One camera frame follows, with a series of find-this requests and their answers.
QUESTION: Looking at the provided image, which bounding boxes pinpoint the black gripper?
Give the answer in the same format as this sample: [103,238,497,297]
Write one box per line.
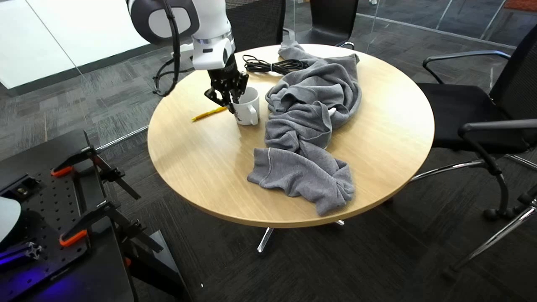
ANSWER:
[205,57,249,114]

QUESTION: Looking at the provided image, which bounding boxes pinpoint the white cup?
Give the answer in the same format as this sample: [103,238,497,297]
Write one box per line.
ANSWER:
[234,87,261,126]

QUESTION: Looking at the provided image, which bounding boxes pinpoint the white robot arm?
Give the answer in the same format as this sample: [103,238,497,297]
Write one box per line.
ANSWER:
[126,0,249,112]

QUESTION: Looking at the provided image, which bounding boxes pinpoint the yellow pen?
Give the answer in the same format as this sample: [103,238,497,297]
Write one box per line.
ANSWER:
[192,107,227,123]

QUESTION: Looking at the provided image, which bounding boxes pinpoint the round wooden table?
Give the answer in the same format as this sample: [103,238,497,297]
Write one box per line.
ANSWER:
[148,54,435,228]

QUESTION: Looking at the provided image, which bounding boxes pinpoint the black chair back left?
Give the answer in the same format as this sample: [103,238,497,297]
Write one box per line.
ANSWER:
[225,0,286,50]

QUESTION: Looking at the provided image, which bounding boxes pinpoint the grey towel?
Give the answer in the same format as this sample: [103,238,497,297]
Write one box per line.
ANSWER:
[247,30,361,216]

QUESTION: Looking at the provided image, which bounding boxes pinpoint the black chair back centre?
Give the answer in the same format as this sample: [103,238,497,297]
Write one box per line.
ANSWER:
[297,0,360,47]

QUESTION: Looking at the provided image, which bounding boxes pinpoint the black perforated mounting board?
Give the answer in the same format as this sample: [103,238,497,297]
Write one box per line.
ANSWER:
[0,131,136,302]

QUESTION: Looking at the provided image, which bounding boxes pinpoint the white round device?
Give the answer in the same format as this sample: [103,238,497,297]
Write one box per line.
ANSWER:
[0,196,22,242]

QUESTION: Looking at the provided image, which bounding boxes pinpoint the black office chair right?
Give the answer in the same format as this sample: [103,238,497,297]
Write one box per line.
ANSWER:
[415,25,537,279]

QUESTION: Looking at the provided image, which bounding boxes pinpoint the black cable bundle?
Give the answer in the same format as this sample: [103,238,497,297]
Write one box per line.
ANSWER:
[240,52,311,77]

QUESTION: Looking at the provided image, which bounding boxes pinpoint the orange handled clamp upper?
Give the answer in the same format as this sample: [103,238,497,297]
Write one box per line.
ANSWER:
[51,143,141,200]

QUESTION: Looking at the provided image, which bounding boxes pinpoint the orange handled clamp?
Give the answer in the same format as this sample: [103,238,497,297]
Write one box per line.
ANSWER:
[51,143,141,200]
[59,201,163,252]

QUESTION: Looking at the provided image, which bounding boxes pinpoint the orange handled clamp lower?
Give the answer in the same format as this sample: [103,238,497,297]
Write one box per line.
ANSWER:
[59,201,163,252]

